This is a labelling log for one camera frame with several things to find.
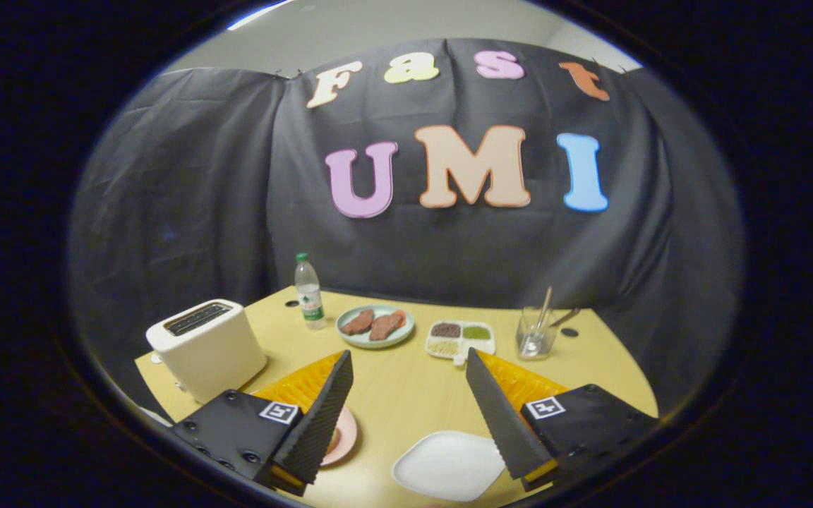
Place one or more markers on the pink plate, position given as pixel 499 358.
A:
pixel 348 434

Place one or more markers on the white square plate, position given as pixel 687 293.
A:
pixel 442 466

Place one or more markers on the clear plastic water bottle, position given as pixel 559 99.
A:
pixel 310 300

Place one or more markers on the light wooden stick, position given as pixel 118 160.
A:
pixel 544 307

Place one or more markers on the cream white toaster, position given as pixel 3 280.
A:
pixel 212 360

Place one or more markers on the pale green plate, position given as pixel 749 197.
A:
pixel 378 342

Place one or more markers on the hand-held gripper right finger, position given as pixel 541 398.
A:
pixel 509 423

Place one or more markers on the white divided seasoning dish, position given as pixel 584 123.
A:
pixel 459 346

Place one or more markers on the dark wooden stick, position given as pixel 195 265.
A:
pixel 566 317

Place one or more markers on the brown meat patty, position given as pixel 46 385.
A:
pixel 385 326
pixel 358 322

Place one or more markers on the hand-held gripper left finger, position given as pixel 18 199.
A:
pixel 318 423

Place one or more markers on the clear glass cup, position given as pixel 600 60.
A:
pixel 537 346

